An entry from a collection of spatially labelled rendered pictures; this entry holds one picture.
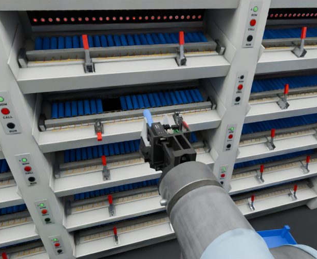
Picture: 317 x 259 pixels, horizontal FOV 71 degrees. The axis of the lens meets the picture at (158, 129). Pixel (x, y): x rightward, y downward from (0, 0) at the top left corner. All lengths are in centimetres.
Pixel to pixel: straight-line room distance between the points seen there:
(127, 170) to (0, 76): 49
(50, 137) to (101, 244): 59
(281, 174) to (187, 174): 99
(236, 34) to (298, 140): 64
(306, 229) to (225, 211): 126
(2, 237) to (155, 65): 83
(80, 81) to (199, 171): 44
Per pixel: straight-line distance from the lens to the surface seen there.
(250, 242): 27
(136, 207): 99
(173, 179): 32
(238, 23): 74
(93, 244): 115
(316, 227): 157
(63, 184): 86
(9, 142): 75
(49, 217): 94
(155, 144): 39
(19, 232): 105
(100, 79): 65
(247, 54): 78
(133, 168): 85
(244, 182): 115
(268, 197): 139
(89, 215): 99
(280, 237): 142
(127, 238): 114
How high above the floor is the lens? 107
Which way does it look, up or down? 30 degrees down
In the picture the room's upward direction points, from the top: straight up
